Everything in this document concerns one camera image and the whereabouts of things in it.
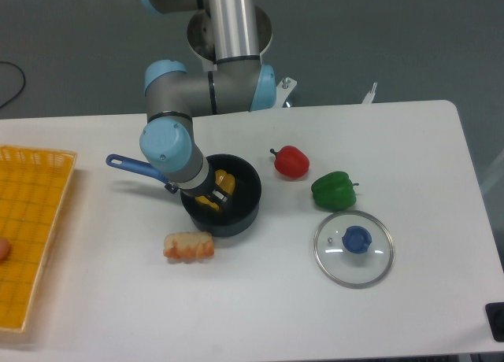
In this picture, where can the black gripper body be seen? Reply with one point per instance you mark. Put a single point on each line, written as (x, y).
(203, 189)

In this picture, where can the yellow bell pepper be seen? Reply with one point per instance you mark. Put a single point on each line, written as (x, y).
(226, 182)

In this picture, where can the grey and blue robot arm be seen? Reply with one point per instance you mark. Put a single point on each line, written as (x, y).
(238, 82)

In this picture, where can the red bell pepper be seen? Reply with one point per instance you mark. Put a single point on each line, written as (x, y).
(290, 162)

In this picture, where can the green bell pepper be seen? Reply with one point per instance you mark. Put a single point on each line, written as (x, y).
(334, 191)

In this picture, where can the toy bread roll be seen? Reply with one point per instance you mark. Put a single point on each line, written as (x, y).
(189, 246)

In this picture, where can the yellow plastic basket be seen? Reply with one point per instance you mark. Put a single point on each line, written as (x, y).
(34, 182)

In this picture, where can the glass lid with blue knob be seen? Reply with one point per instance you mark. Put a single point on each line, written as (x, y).
(353, 249)

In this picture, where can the orange object in basket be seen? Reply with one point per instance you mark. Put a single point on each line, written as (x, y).
(5, 247)

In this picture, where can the black device at table edge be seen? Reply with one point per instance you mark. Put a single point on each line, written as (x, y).
(495, 317)

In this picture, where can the dark pot with blue handle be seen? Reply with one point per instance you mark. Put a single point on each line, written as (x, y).
(244, 202)

